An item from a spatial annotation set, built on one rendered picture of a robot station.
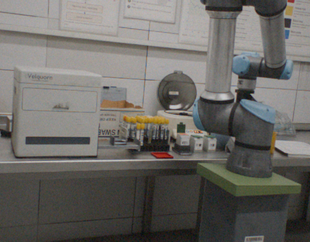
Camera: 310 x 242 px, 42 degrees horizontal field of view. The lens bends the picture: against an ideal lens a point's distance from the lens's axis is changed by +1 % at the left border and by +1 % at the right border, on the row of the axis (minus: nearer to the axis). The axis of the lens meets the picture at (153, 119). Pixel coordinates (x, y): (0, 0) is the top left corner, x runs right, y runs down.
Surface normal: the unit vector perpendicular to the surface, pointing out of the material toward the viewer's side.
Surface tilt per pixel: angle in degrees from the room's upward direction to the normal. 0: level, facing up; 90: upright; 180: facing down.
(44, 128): 90
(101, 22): 95
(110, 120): 89
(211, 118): 101
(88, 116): 90
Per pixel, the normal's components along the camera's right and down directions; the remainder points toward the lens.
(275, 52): 0.05, 0.83
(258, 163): 0.13, -0.16
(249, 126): -0.46, 0.07
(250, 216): 0.37, 0.17
